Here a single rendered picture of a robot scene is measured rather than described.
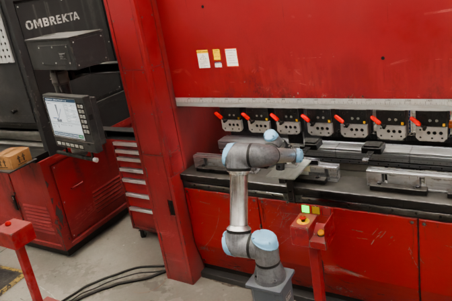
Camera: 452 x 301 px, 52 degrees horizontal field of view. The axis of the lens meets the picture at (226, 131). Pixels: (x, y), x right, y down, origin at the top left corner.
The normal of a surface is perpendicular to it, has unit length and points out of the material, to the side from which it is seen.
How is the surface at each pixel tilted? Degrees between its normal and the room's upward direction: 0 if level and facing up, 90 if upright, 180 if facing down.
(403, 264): 90
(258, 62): 90
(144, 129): 90
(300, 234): 90
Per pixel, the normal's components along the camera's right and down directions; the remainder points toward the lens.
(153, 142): -0.51, 0.35
